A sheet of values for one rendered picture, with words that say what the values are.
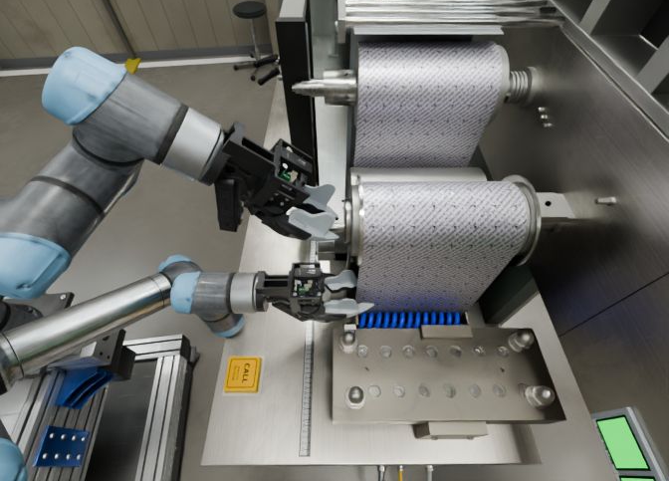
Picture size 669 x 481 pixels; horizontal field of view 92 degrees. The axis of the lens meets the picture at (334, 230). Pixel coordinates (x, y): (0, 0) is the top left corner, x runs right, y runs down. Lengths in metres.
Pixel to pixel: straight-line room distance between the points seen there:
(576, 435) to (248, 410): 1.53
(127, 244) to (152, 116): 2.02
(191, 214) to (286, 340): 1.66
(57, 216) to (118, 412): 1.33
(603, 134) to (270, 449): 0.77
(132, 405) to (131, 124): 1.40
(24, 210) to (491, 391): 0.71
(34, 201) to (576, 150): 0.68
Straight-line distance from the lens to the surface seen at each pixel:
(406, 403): 0.65
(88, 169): 0.45
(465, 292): 0.65
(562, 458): 1.92
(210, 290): 0.61
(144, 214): 2.49
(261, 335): 0.82
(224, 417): 0.80
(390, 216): 0.47
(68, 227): 0.43
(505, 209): 0.53
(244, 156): 0.39
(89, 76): 0.40
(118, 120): 0.39
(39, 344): 0.70
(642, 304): 0.53
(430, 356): 0.68
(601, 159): 0.57
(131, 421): 1.66
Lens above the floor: 1.66
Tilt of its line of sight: 54 degrees down
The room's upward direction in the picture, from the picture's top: straight up
